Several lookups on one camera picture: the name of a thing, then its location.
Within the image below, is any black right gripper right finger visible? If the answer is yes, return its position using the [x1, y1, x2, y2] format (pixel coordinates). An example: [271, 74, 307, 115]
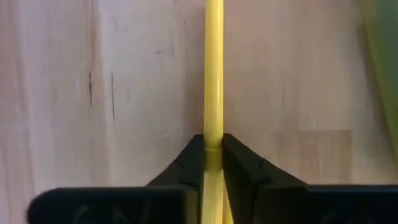
[222, 133, 398, 224]

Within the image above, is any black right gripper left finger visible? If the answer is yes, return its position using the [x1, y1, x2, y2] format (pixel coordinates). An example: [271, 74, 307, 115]
[27, 134, 205, 224]

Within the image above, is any yellow marker pen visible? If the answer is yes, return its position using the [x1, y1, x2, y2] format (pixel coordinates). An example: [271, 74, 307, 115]
[200, 0, 234, 224]

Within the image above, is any translucent yellow-green supply box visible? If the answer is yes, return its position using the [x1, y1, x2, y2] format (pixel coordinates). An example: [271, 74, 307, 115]
[357, 0, 398, 158]

